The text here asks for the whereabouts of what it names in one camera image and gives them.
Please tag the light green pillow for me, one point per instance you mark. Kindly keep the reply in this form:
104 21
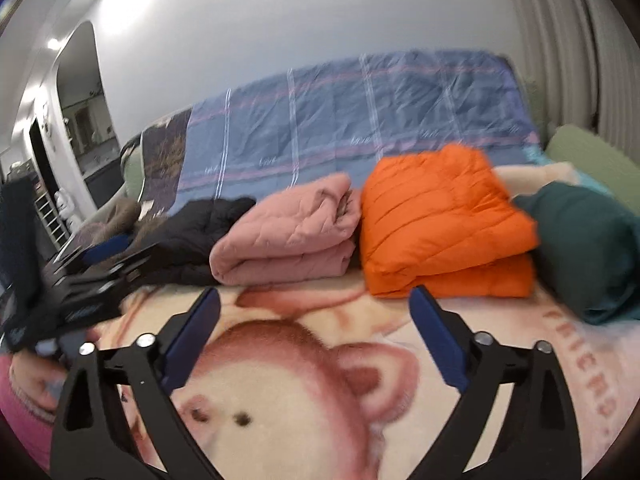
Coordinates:
590 152

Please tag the pink printed fleece blanket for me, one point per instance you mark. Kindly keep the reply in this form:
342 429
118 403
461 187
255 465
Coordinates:
310 410

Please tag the black puffer jacket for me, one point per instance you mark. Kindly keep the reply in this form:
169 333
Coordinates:
200 232

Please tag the ceiling spotlight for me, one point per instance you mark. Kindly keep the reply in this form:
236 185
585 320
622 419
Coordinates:
53 43

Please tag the dark teal garment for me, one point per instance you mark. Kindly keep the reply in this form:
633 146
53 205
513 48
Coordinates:
590 255

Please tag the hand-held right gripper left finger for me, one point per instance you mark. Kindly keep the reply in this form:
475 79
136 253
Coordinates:
192 340

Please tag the pink quilted jacket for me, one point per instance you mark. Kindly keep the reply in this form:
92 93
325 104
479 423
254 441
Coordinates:
295 230

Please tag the white pleated curtain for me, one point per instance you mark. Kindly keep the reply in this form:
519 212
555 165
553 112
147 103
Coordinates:
565 50

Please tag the white slatted rack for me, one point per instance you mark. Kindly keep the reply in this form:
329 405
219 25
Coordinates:
50 217

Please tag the brown garment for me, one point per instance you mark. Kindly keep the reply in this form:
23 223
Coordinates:
120 217

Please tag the olive green pillow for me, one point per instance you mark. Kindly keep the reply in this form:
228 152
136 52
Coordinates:
132 172

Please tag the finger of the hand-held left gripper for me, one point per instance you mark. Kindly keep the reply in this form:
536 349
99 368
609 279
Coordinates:
105 251
115 285

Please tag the person's left hand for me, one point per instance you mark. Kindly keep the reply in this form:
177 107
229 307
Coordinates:
35 375

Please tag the dark tree print cloth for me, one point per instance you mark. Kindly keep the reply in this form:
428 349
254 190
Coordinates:
162 152

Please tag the cream plush cloth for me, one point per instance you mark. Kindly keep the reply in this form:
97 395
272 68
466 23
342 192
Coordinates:
535 175

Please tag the orange puffer jacket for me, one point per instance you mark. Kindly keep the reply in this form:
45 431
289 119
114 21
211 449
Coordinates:
440 220

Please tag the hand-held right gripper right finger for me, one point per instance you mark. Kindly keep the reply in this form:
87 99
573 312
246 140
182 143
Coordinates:
440 340

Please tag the blue plaid quilt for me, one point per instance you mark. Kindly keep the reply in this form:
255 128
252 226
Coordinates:
360 115

